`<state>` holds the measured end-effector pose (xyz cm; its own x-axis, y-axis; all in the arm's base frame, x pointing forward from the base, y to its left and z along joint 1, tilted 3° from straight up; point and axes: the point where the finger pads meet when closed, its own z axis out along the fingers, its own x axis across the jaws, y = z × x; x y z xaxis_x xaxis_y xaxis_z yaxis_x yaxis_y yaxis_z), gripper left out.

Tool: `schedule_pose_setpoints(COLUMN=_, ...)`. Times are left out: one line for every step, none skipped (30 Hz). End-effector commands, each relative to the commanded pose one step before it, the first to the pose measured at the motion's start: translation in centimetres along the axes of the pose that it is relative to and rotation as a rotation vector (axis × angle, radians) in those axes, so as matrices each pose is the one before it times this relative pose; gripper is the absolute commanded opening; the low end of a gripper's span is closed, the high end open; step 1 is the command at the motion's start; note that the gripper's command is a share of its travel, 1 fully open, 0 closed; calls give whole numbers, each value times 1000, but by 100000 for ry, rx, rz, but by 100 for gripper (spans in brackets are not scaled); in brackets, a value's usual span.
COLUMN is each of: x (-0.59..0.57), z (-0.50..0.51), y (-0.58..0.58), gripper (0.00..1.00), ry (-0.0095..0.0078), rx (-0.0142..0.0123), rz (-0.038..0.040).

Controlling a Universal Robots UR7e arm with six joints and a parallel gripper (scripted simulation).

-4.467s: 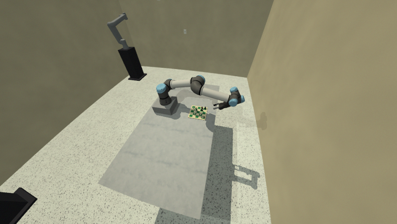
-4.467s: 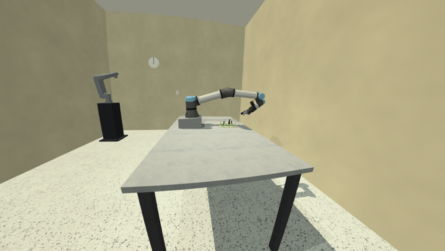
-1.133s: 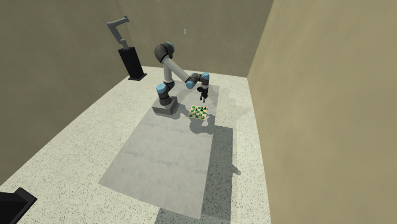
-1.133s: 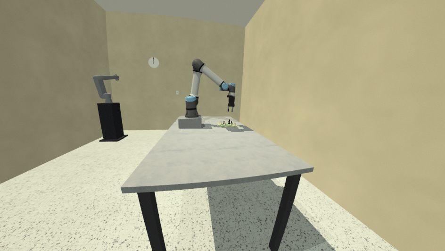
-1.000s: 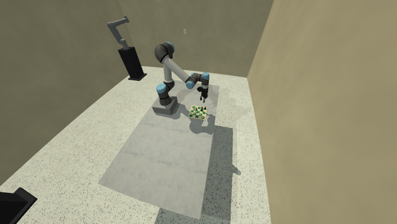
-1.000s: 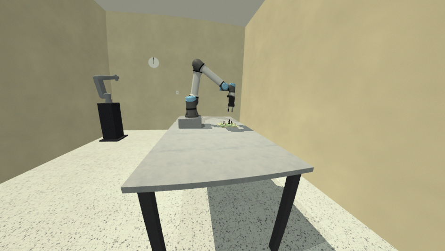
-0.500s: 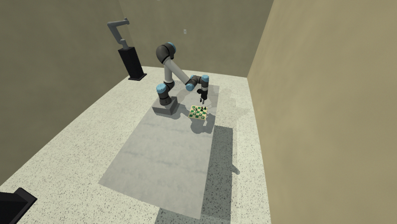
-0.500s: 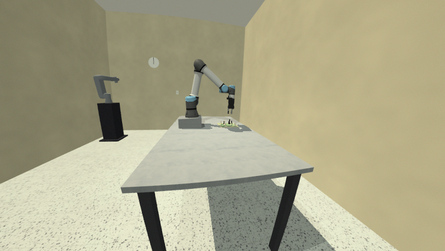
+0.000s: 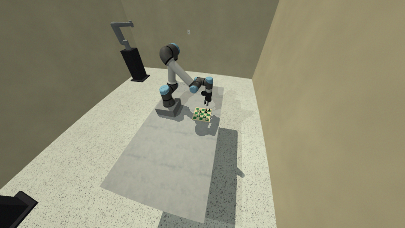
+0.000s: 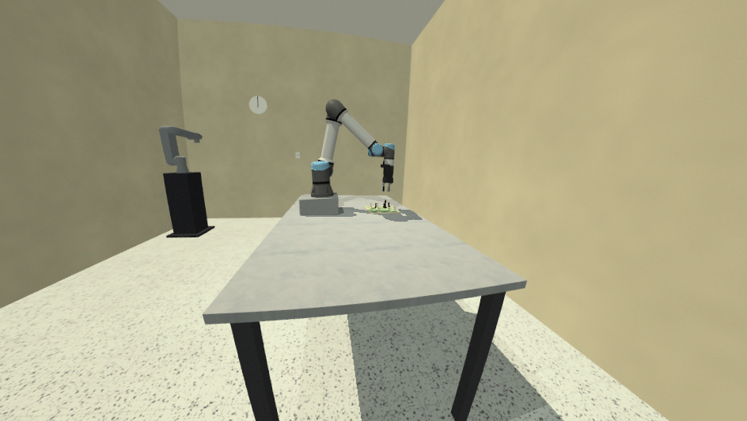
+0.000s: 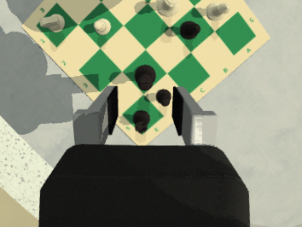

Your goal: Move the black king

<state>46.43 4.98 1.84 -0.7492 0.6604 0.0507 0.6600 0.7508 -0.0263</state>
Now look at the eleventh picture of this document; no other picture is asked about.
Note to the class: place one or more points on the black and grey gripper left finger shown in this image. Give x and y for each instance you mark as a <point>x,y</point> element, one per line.
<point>93,125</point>

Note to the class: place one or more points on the green and cream chessboard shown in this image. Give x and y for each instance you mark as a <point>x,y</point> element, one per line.
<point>141,35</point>

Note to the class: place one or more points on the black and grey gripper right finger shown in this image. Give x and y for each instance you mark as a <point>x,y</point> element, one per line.
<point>196,126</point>

